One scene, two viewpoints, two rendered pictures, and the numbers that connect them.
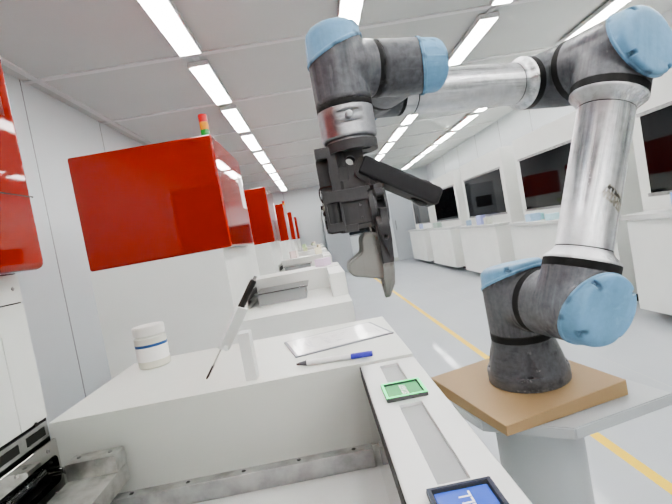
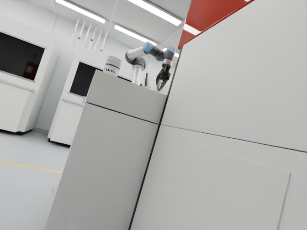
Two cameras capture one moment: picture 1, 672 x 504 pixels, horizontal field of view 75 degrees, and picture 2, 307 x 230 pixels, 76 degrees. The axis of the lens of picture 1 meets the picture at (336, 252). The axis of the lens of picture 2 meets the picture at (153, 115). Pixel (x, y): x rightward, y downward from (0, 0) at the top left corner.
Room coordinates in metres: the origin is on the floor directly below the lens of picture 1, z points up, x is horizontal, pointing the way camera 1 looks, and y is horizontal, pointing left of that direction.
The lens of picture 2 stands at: (1.04, 1.41, 0.78)
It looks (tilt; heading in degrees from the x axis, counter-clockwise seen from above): 4 degrees up; 252
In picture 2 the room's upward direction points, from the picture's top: 16 degrees clockwise
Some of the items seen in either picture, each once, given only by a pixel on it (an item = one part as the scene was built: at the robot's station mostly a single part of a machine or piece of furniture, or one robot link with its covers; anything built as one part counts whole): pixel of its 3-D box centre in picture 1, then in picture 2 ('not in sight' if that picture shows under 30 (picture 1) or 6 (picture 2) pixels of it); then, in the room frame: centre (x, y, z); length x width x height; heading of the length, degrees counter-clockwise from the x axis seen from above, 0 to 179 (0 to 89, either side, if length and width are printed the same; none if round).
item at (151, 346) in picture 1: (151, 345); (112, 68); (1.01, 0.46, 1.01); 0.07 x 0.07 x 0.10
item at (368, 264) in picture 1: (370, 266); (162, 86); (0.58, -0.04, 1.14); 0.06 x 0.03 x 0.09; 92
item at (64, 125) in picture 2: not in sight; (105, 106); (0.75, -3.13, 1.00); 1.80 x 1.08 x 2.00; 2
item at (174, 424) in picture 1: (255, 392); (117, 101); (0.91, 0.22, 0.89); 0.62 x 0.35 x 0.14; 92
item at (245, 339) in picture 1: (236, 343); (144, 87); (0.77, 0.20, 1.03); 0.06 x 0.04 x 0.13; 92
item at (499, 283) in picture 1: (517, 294); not in sight; (0.83, -0.33, 1.01); 0.13 x 0.12 x 0.14; 18
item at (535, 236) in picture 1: (583, 204); not in sight; (5.14, -2.97, 1.00); 1.80 x 1.08 x 2.00; 2
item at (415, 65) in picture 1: (399, 71); (160, 55); (0.64, -0.14, 1.40); 0.11 x 0.11 x 0.08; 18
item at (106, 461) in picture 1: (96, 462); not in sight; (0.70, 0.44, 0.89); 0.08 x 0.03 x 0.03; 92
